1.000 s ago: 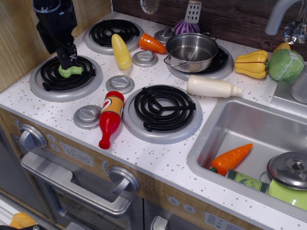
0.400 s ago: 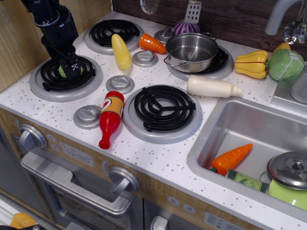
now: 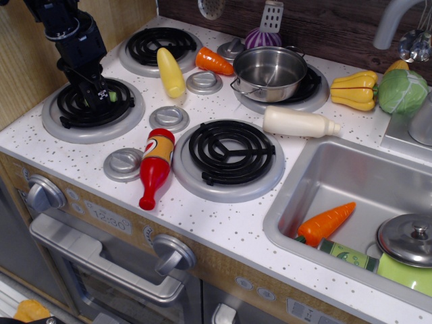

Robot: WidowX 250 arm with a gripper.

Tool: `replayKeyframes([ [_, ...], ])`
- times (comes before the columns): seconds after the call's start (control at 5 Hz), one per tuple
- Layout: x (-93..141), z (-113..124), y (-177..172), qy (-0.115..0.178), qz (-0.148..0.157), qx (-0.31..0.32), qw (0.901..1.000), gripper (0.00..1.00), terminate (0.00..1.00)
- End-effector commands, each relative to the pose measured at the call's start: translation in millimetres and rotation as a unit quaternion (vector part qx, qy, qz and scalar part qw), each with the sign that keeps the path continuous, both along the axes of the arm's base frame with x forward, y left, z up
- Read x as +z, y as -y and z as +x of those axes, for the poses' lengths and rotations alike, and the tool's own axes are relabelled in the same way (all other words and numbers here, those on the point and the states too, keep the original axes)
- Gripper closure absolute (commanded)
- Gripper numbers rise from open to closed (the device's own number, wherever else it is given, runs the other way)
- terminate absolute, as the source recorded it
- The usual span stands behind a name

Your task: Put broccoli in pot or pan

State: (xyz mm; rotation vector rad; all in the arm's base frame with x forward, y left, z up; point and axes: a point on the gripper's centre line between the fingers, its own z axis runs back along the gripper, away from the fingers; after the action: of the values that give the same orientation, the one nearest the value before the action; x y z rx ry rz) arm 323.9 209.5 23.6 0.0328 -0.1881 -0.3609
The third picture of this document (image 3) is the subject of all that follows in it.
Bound green toy cabbage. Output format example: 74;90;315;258
378;69;429;116

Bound right oven dial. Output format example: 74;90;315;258
153;234;196;276

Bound back left stove burner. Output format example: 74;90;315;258
119;27;203;78

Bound silver stovetop knob front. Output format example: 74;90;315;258
103;148;143;182

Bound silver stovetop knob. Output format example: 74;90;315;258
103;148;143;182
186;71;223;95
148;106;190;133
217;38;245;62

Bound silver stovetop knob middle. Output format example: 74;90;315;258
186;71;223;95

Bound back right stove burner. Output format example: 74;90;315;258
234;63;329;114

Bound orange object on floor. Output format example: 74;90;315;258
13;300;51;323

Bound silver stovetop knob back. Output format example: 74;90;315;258
217;38;245;62

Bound silver sink basin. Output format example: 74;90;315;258
263;138;431;312

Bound red toy ketchup bottle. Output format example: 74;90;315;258
139;128;175;211

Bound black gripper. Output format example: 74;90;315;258
55;23;110;112

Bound silver oven door handle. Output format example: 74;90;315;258
30;214;184;306

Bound hanging slotted spatula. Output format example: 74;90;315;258
259;1;284;33

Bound oven dial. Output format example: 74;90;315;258
27;174;67;213
153;234;196;276

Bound green toy broccoli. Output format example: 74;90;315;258
84;91;118;107

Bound yellow toy corn cob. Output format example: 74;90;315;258
157;48;186;98

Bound long orange toy carrot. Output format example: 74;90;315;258
295;202;356;247

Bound stove burner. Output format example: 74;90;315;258
234;63;329;114
173;119;285;203
41;78;145;144
119;27;203;78

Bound silver stovetop knob lower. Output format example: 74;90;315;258
148;106;190;133

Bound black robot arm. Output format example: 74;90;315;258
25;1;109;113

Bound front left stove burner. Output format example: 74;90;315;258
41;78;145;144

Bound yellow toy bell pepper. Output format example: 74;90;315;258
330;70;378;111

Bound steel pot with handles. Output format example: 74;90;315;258
230;47;308;103

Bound silver faucet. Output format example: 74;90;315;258
373;0;421;50

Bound purple toy onion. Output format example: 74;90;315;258
245;28;282;49

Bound green labelled toy can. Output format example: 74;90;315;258
317;238;379;273

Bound front right stove burner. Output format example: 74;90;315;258
173;119;285;203

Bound hanging metal spoons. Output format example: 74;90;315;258
398;1;431;63

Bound steel pot lid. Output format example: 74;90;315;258
376;213;431;268

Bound hanging perforated skimmer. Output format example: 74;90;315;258
197;0;225;20

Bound short orange toy carrot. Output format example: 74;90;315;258
195;47;234;76

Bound left oven dial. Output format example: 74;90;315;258
27;174;67;213

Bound small yellow toy vegetable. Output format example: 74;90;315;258
385;59;410;74

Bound light green plate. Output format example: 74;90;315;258
377;254;431;296

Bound cream toy bottle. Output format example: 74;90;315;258
263;106;341;138

